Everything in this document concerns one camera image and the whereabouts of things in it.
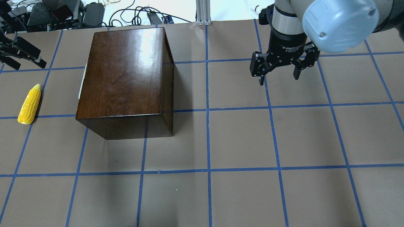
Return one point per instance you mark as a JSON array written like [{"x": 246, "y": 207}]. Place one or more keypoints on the yellow corn cob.
[{"x": 30, "y": 105}]

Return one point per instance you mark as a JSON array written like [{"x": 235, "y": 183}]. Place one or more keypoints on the black power adapter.
[{"x": 94, "y": 13}]

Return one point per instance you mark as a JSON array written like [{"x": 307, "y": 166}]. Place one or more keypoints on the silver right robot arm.
[{"x": 301, "y": 29}]

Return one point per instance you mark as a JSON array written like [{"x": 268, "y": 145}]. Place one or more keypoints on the dark wooden drawer cabinet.
[{"x": 128, "y": 85}]

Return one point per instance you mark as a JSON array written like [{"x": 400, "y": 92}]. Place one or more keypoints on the wooden drawer with white handle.
[{"x": 83, "y": 78}]

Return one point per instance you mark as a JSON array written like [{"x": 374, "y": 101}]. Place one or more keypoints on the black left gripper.
[{"x": 19, "y": 50}]

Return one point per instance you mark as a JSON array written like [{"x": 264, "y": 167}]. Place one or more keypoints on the aluminium frame post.
[{"x": 203, "y": 13}]

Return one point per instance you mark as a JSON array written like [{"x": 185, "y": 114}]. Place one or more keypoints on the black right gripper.
[{"x": 286, "y": 43}]

